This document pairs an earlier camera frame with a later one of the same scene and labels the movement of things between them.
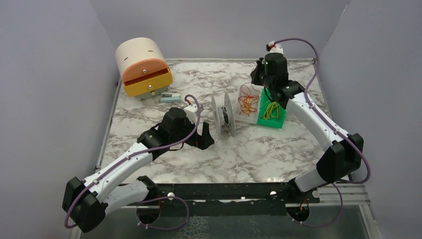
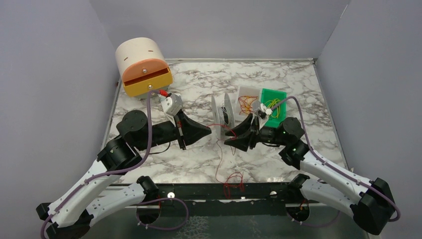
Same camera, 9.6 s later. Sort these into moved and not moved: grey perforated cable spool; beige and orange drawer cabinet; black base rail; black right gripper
Moved: black right gripper
Not moved: black base rail; grey perforated cable spool; beige and orange drawer cabinet
